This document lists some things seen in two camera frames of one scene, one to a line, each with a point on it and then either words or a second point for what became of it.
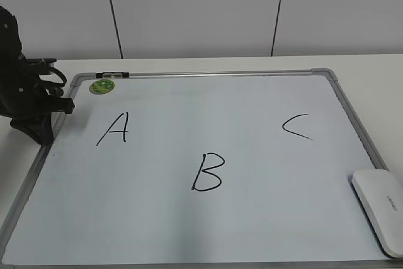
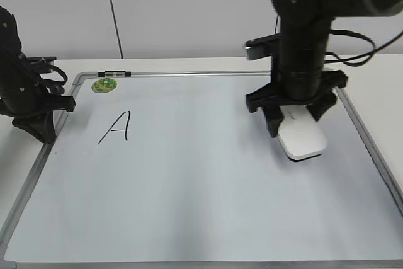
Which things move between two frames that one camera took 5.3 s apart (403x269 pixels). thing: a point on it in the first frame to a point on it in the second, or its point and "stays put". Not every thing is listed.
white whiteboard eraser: [380, 194] to [300, 135]
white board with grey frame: [249, 169] stays put
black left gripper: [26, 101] stays put
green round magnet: [101, 86] stays put
